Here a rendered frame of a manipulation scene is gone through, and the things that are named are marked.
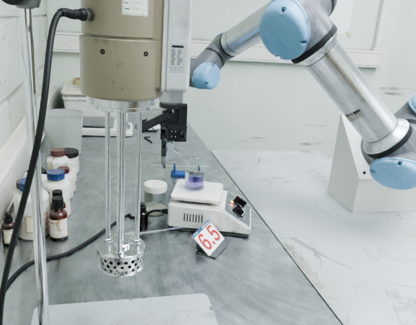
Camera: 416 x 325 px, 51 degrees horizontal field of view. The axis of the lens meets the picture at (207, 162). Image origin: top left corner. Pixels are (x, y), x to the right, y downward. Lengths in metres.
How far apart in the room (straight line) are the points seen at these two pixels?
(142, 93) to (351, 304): 0.58
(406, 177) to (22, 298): 0.83
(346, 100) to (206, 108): 1.58
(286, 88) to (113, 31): 2.17
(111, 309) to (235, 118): 1.91
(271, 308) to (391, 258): 0.37
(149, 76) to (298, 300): 0.53
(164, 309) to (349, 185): 0.70
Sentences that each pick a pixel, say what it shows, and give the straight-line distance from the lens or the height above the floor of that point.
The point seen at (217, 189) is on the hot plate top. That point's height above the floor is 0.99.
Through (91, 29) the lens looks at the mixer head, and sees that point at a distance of 0.53.
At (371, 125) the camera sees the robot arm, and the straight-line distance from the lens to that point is 1.03.
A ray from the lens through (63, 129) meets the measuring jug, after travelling 1.53.
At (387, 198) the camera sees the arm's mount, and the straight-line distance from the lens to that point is 1.33.
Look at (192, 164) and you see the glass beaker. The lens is 1.08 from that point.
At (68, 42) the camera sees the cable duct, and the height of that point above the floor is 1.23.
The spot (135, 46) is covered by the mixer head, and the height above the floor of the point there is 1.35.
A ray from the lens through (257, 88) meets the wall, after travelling 2.57.
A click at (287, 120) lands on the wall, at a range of 2.68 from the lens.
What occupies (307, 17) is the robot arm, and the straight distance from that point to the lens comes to 0.92.
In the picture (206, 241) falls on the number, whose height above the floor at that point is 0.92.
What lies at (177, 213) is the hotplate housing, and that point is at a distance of 1.03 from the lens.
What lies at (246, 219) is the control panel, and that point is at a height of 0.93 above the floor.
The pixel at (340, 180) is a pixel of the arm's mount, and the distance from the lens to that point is 1.34.
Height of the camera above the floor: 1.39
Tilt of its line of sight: 18 degrees down
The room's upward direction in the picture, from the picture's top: 4 degrees clockwise
